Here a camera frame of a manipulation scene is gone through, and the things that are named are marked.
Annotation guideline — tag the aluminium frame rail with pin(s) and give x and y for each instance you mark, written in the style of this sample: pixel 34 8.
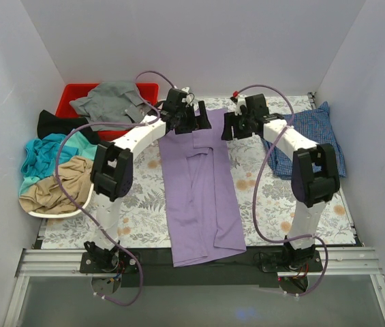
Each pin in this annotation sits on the aluminium frame rail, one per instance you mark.
pixel 73 263

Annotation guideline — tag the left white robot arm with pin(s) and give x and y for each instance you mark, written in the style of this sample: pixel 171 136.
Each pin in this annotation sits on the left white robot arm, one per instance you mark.
pixel 112 175

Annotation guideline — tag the purple t shirt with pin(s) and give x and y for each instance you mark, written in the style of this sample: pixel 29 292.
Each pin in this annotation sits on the purple t shirt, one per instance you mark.
pixel 202 211

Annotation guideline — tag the white oval basket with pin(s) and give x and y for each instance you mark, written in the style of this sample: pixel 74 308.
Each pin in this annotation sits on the white oval basket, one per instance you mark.
pixel 67 215

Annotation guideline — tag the blue checkered folded shirt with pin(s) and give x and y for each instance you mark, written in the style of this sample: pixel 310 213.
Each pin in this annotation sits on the blue checkered folded shirt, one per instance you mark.
pixel 315 125

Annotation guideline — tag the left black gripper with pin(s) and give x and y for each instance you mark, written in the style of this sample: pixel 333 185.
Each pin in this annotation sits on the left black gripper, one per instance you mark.
pixel 193 120

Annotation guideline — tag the grey collared shirt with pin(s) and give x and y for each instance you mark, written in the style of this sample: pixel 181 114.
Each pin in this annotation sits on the grey collared shirt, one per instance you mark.
pixel 112 102

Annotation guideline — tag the beige shirt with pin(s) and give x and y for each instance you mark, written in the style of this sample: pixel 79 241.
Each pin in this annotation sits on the beige shirt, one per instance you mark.
pixel 48 197

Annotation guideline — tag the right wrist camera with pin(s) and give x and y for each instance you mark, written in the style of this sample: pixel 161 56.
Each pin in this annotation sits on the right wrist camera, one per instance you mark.
pixel 239 100

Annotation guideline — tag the red plastic bin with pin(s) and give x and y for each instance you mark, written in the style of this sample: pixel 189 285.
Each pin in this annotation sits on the red plastic bin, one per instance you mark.
pixel 71 92

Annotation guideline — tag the black shirt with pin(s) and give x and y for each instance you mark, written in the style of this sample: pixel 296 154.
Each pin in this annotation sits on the black shirt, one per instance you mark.
pixel 51 124

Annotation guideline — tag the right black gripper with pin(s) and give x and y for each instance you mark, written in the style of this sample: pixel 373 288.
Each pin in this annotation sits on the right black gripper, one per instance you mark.
pixel 234 126

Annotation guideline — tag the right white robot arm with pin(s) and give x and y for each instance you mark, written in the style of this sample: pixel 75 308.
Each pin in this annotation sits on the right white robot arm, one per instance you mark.
pixel 314 179

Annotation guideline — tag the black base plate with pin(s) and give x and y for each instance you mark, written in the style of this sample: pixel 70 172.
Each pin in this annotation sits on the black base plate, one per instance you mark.
pixel 257 266

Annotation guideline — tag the teal shirt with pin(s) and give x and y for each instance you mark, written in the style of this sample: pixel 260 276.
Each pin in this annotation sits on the teal shirt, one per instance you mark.
pixel 41 154

